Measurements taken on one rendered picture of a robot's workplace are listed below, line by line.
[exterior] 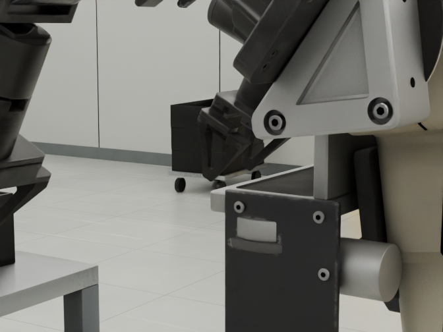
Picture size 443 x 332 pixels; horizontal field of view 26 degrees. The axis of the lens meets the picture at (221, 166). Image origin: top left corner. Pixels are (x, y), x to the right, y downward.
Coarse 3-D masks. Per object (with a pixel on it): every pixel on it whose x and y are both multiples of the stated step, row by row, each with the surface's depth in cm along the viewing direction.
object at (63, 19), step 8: (0, 0) 69; (8, 0) 69; (0, 8) 69; (8, 8) 70; (16, 8) 72; (24, 8) 73; (32, 8) 73; (40, 8) 74; (48, 8) 75; (56, 8) 76; (64, 8) 75; (72, 8) 75; (0, 16) 69; (8, 16) 70; (16, 16) 71; (24, 16) 72; (32, 16) 72; (40, 16) 73; (48, 16) 74; (56, 16) 74; (64, 16) 75; (72, 16) 76
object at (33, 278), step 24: (24, 264) 149; (48, 264) 149; (72, 264) 149; (0, 288) 136; (24, 288) 136; (48, 288) 140; (72, 288) 144; (96, 288) 149; (0, 312) 132; (72, 312) 148; (96, 312) 149
